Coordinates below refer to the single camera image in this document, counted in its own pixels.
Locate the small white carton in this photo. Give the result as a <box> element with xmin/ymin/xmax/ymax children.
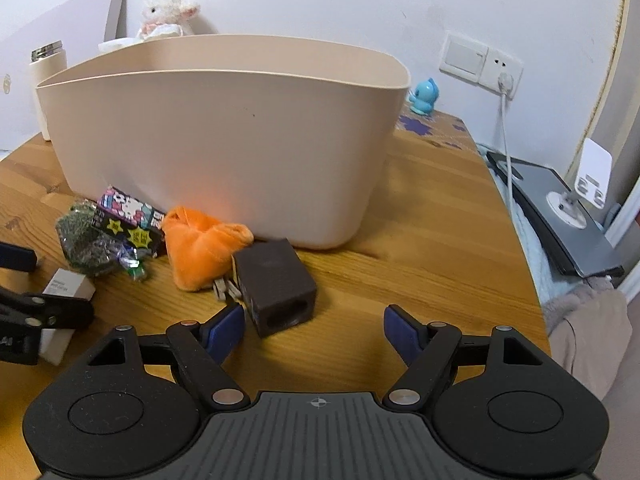
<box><xmin>39</xmin><ymin>269</ymin><xmax>96</xmax><ymax>365</ymax></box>

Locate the dark brown square box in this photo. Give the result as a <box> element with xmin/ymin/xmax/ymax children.
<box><xmin>232</xmin><ymin>238</ymin><xmax>318</xmax><ymax>338</ymax></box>

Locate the green glitter scrunchie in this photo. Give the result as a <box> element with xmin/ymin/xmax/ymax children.
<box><xmin>55</xmin><ymin>200</ymin><xmax>148</xmax><ymax>282</ymax></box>

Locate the colourful cartoon small box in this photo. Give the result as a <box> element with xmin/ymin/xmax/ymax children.
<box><xmin>92</xmin><ymin>186</ymin><xmax>166</xmax><ymax>257</ymax></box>

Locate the beige grey blanket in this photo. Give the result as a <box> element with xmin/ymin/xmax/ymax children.
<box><xmin>542</xmin><ymin>278</ymin><xmax>639</xmax><ymax>410</ymax></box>

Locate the grey laptop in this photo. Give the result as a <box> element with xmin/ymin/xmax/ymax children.
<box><xmin>487</xmin><ymin>151</ymin><xmax>624</xmax><ymax>278</ymax></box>

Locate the cream thermos bottle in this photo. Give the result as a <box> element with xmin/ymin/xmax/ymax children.
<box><xmin>29</xmin><ymin>40</ymin><xmax>67</xmax><ymax>141</ymax></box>

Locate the white phone stand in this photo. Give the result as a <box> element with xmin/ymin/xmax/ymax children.
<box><xmin>546</xmin><ymin>139</ymin><xmax>612</xmax><ymax>230</ymax></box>

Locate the beige plastic storage bin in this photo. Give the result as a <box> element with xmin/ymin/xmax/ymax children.
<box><xmin>37</xmin><ymin>34</ymin><xmax>411</xmax><ymax>249</ymax></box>

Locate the lilac headboard panel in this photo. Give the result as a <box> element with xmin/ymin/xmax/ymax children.
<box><xmin>0</xmin><ymin>0</ymin><xmax>122</xmax><ymax>156</ymax></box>

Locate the blue bird figurine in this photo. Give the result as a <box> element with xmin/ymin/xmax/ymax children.
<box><xmin>409</xmin><ymin>78</ymin><xmax>439</xmax><ymax>116</ymax></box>

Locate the white plush lamb toy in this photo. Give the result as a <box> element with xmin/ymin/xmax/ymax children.
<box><xmin>137</xmin><ymin>0</ymin><xmax>201</xmax><ymax>40</ymax></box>

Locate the white wall switch socket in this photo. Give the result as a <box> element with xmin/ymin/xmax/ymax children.
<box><xmin>439</xmin><ymin>32</ymin><xmax>524</xmax><ymax>100</ymax></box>

